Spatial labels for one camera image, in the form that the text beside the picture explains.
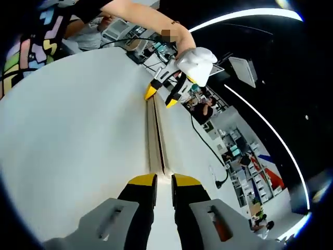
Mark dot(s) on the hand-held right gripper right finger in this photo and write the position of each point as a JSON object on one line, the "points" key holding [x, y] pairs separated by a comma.
{"points": [[197, 229]]}

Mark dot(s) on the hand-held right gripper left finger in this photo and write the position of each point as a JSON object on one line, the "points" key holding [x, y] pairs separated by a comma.
{"points": [[91, 229]]}

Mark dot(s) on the beige cutlery case lid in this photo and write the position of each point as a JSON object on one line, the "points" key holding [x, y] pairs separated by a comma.
{"points": [[167, 135]]}

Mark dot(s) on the beige cutlery case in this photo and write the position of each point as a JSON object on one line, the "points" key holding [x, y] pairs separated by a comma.
{"points": [[152, 135]]}

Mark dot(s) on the person's left hand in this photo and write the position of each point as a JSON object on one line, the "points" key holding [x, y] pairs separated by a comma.
{"points": [[197, 63]]}

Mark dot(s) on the cardboard box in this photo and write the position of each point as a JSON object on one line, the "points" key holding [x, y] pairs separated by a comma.
{"points": [[256, 208]]}

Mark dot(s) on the white desktop device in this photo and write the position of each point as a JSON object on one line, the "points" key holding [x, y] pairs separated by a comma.
{"points": [[117, 27]]}

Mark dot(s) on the white shelf with boxes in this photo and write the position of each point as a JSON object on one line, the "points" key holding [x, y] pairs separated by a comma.
{"points": [[256, 179]]}

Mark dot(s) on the ceiling light strip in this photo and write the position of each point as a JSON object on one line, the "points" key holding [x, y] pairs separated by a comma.
{"points": [[273, 129], [260, 11]]}

